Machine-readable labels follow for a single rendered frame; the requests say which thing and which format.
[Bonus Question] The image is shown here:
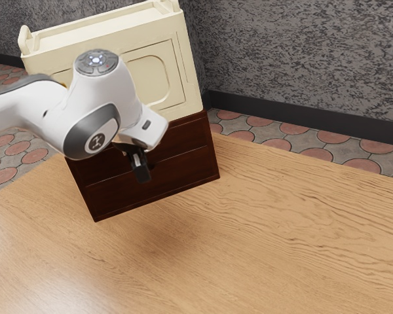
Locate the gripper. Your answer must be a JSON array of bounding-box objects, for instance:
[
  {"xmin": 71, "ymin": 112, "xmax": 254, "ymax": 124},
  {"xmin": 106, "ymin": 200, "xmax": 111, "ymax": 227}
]
[{"xmin": 113, "ymin": 141, "xmax": 152, "ymax": 184}]

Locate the dark brown wooden drawer cabinet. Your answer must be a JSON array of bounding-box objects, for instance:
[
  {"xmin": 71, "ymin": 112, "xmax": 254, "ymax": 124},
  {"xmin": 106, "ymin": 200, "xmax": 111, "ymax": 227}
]
[{"xmin": 64, "ymin": 107, "xmax": 221, "ymax": 223}]

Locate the cream box with lid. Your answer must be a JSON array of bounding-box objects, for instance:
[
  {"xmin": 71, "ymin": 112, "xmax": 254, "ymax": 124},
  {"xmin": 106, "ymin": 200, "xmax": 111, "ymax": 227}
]
[{"xmin": 17, "ymin": 0, "xmax": 205, "ymax": 123}]

